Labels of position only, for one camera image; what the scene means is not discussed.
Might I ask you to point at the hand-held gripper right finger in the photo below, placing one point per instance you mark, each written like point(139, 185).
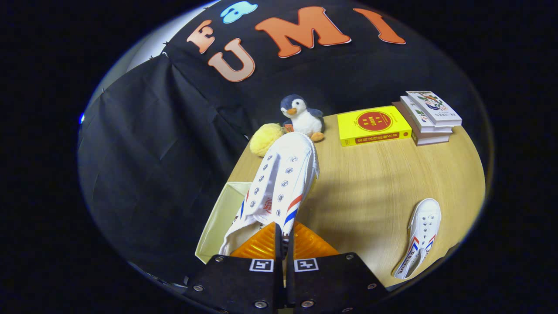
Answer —
point(290, 257)

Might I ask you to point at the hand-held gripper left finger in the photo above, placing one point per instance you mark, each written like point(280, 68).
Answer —
point(278, 246)

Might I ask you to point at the beige fabric storage box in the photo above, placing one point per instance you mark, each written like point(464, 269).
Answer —
point(218, 218)

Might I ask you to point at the white striped canvas shoe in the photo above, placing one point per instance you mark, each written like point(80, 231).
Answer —
point(283, 165)
point(425, 218)

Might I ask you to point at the yellow bun plush toy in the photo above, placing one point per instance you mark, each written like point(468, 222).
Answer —
point(263, 139)

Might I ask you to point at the penguin plush toy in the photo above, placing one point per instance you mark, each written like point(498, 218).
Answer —
point(303, 120)

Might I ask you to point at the yellow book with red circle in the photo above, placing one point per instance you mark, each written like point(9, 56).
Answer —
point(348, 126)

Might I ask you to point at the brown cover book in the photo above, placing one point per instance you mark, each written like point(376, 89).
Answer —
point(429, 139)

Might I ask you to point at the white illustrated cover book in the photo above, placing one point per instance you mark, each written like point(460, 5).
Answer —
point(431, 104)

